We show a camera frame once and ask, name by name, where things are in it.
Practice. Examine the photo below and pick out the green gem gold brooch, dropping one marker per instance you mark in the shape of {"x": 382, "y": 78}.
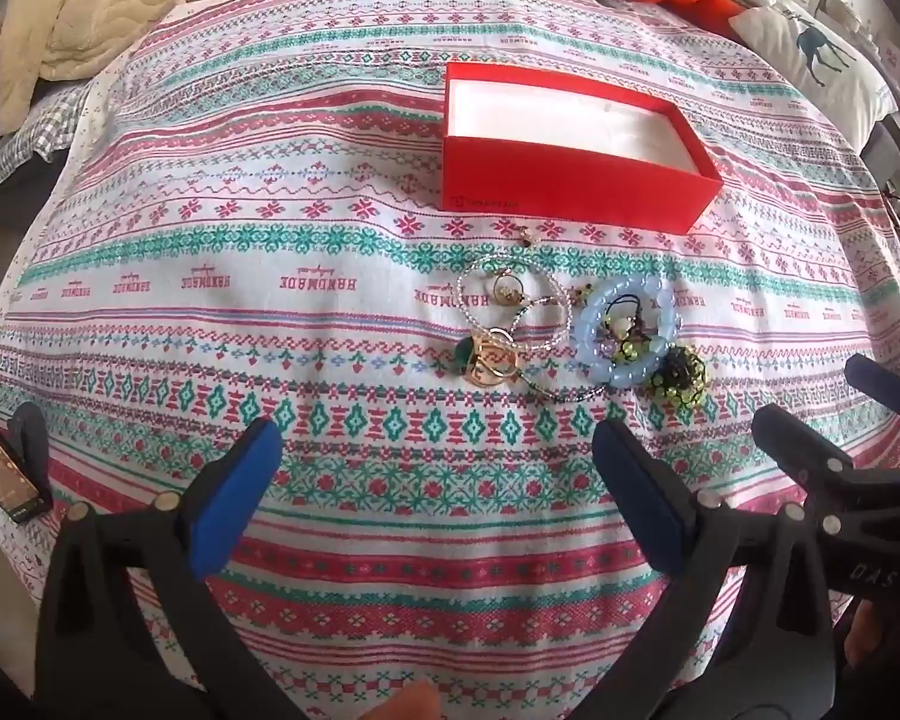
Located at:
{"x": 466, "y": 355}

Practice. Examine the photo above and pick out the deer print pillow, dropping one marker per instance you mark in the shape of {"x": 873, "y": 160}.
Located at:
{"x": 817, "y": 67}

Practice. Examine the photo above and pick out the cream quilted blanket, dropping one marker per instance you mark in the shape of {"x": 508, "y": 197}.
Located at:
{"x": 105, "y": 15}

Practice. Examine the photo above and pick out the person's right hand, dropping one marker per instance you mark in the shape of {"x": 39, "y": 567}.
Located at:
{"x": 862, "y": 641}

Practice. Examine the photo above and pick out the brown box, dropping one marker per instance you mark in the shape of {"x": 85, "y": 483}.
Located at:
{"x": 4, "y": 465}

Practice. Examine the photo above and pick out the grey checked sheet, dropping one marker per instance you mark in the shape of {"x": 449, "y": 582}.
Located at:
{"x": 37, "y": 127}

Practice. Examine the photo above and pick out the black green beaded ornament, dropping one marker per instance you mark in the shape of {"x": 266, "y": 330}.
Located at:
{"x": 679, "y": 379}

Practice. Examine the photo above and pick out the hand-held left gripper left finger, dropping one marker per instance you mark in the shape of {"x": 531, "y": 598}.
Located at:
{"x": 236, "y": 499}

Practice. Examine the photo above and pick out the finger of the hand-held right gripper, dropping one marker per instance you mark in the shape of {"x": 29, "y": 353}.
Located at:
{"x": 799, "y": 442}
{"x": 881, "y": 382}

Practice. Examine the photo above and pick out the red cardboard box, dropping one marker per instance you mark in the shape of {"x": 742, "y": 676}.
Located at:
{"x": 570, "y": 187}

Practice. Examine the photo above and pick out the patterned red green blanket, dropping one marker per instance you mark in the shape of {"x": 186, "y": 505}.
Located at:
{"x": 270, "y": 277}

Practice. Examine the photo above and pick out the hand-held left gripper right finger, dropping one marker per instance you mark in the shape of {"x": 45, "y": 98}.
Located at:
{"x": 645, "y": 499}

